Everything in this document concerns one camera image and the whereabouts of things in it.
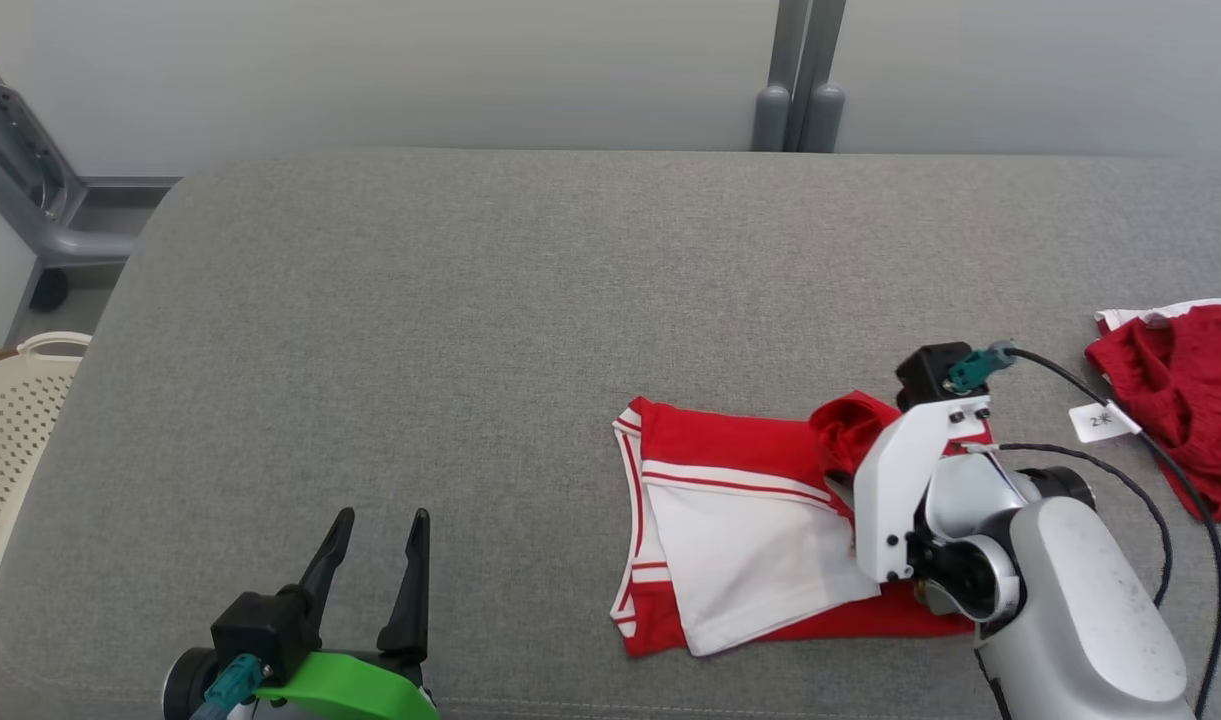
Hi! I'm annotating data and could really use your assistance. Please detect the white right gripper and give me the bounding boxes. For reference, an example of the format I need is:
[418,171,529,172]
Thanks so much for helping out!
[853,395,994,585]

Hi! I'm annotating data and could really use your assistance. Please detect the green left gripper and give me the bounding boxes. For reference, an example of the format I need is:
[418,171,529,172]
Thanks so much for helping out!
[255,507,440,720]

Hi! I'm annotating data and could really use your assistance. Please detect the red sleeveless basketball jersey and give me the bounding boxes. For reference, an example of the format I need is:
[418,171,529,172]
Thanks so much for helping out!
[610,392,996,659]

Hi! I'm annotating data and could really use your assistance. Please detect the red basketball shorts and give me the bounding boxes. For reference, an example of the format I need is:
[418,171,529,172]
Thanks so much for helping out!
[1085,298,1221,524]

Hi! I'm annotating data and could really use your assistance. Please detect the grey fabric sofa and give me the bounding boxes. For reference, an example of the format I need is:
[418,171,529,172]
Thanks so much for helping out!
[0,150,1221,720]

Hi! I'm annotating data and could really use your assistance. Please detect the cream perforated laundry basket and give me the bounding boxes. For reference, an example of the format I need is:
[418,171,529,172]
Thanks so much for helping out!
[0,332,93,629]

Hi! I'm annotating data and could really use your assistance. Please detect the grey wheeled metal stand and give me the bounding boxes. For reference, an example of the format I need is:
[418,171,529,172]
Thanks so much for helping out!
[0,35,181,311]

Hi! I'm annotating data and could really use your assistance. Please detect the right cable with teal plug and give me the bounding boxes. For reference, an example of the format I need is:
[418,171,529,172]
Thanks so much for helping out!
[948,340,1221,720]

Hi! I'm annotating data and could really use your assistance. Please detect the cable with teal plug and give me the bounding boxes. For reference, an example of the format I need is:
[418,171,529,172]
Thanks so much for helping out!
[948,340,1221,720]
[190,655,271,720]

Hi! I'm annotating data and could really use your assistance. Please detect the left cable with teal plug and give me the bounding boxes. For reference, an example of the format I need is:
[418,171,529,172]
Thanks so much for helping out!
[190,655,271,720]

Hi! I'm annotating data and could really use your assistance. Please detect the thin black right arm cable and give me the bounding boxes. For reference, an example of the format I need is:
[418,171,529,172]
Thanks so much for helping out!
[965,443,1173,607]

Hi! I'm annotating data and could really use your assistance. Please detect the grey partition post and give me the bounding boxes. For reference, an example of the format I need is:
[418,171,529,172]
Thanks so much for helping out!
[752,0,809,153]
[790,0,848,153]

